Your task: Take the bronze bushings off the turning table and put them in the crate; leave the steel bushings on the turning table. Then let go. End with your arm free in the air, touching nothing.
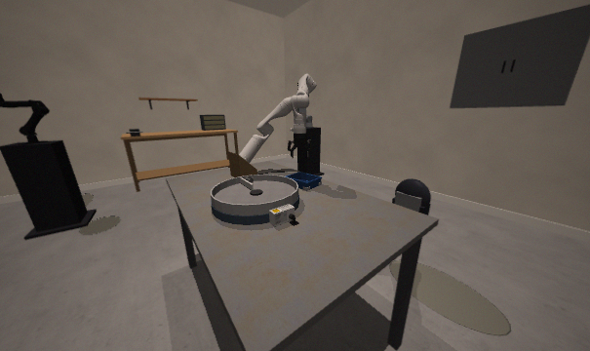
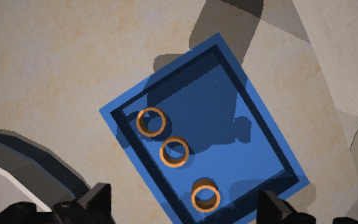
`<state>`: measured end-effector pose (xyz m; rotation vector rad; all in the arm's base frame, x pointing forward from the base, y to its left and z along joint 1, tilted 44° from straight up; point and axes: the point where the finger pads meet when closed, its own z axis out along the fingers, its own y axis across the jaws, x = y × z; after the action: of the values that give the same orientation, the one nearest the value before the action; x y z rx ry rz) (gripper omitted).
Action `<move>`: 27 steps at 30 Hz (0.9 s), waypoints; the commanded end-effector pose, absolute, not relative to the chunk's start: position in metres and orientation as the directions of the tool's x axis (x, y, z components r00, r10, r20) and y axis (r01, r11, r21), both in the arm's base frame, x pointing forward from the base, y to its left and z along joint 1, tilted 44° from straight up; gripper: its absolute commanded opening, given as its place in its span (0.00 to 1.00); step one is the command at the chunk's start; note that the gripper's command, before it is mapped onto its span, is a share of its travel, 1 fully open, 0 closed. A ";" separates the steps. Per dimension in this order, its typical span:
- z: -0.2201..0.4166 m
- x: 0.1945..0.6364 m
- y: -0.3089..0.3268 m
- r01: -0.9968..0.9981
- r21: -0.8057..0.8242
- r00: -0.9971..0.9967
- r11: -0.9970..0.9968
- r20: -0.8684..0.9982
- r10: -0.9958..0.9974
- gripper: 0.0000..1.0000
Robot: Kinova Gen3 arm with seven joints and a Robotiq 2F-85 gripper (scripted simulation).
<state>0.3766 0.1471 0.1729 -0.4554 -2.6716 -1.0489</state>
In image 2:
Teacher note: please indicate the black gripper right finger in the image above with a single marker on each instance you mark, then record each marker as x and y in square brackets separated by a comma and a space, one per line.
[271, 208]

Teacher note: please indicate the bronze bushing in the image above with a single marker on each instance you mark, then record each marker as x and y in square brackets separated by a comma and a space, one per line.
[171, 162]
[141, 126]
[209, 205]

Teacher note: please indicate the blue crate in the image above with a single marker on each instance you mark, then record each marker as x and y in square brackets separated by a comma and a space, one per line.
[233, 139]

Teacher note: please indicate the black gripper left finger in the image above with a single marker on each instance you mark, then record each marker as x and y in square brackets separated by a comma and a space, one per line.
[97, 199]

